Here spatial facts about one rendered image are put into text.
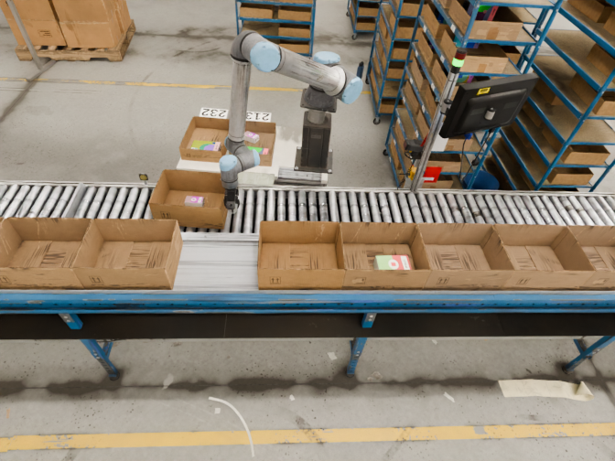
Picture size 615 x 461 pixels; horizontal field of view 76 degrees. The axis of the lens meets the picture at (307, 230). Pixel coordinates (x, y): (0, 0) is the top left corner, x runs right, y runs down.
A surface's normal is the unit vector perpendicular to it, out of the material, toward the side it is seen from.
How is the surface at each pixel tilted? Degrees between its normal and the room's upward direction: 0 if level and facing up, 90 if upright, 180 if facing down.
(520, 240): 89
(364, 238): 89
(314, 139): 90
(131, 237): 89
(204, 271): 0
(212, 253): 0
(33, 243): 1
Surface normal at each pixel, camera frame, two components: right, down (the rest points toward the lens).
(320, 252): 0.07, -0.67
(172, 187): -0.04, 0.74
